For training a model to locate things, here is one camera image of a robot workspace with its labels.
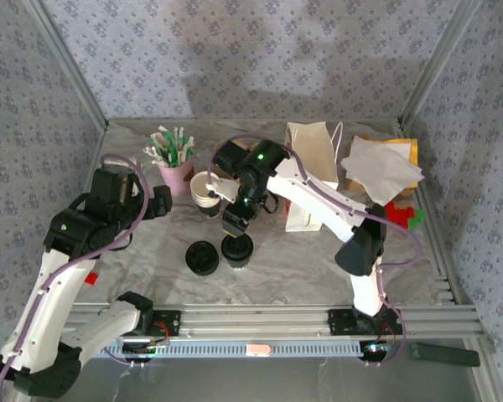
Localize black plastic cup lid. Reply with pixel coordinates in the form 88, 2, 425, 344
220, 233, 254, 261

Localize black white paper cups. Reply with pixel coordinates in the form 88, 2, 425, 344
189, 171, 221, 220

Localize white flower print paper bag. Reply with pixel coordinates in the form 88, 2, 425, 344
283, 120, 345, 233

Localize white paper napkin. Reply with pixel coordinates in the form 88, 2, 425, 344
350, 136, 389, 160
340, 144, 425, 207

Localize pink straw holder cup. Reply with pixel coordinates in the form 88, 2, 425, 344
158, 161, 195, 197

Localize pink white tag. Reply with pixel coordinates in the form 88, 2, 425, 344
245, 343, 272, 358

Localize red toy brick assembly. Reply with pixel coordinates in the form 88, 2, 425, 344
384, 200, 416, 230

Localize black controller board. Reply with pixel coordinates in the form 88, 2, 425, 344
359, 339, 393, 364
122, 339, 171, 364

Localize grey metal tray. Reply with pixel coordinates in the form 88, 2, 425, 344
33, 358, 494, 402

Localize green toy brick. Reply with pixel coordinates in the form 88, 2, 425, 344
406, 208, 427, 232

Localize black flat bar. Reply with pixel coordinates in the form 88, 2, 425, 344
409, 342, 481, 369

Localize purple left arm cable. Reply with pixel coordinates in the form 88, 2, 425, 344
0, 153, 150, 402

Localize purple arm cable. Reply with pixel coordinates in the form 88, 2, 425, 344
0, 153, 150, 402
207, 134, 424, 366

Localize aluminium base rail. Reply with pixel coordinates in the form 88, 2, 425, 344
65, 304, 486, 340

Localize grey slotted cable duct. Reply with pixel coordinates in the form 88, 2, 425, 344
102, 339, 389, 359

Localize aluminium frame post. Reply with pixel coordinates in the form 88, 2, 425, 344
397, 0, 487, 129
23, 0, 111, 130

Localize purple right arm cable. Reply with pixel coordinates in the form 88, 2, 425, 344
207, 134, 424, 366

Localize aluminium side rail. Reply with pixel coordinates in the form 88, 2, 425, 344
400, 119, 462, 306

